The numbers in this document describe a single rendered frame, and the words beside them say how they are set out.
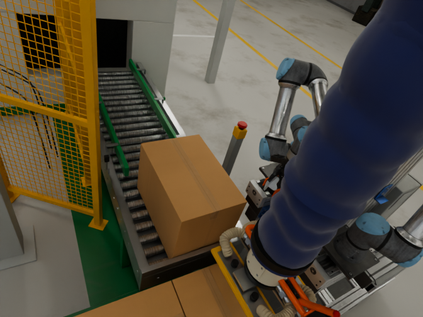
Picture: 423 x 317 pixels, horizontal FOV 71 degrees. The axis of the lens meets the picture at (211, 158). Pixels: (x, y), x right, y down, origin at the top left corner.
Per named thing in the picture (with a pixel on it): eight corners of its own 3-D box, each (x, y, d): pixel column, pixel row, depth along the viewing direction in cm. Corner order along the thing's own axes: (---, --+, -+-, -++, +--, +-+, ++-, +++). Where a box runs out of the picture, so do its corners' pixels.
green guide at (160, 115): (128, 65, 323) (128, 58, 317) (138, 65, 328) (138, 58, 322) (184, 165, 228) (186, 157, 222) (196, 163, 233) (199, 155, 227)
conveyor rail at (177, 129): (135, 78, 337) (136, 62, 325) (140, 77, 340) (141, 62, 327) (233, 251, 199) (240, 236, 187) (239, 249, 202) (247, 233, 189)
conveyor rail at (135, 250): (73, 79, 306) (71, 62, 294) (78, 79, 309) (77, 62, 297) (137, 285, 169) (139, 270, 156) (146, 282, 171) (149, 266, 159)
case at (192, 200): (136, 187, 203) (140, 143, 177) (189, 175, 222) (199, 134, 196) (170, 263, 168) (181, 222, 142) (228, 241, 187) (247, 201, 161)
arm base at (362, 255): (347, 231, 149) (357, 219, 143) (370, 256, 140) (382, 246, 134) (327, 240, 142) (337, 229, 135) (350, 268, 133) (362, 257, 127)
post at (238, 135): (204, 212, 269) (234, 125, 204) (211, 211, 272) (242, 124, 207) (208, 219, 265) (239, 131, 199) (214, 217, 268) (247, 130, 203)
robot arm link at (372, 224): (350, 221, 141) (366, 204, 132) (377, 239, 136) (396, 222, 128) (344, 238, 132) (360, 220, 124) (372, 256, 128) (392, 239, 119)
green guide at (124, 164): (75, 66, 298) (74, 58, 292) (86, 66, 303) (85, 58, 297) (113, 178, 203) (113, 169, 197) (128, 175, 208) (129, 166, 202)
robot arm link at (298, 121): (308, 130, 136) (313, 145, 128) (286, 125, 135) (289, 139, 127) (316, 116, 131) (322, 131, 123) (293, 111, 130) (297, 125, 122)
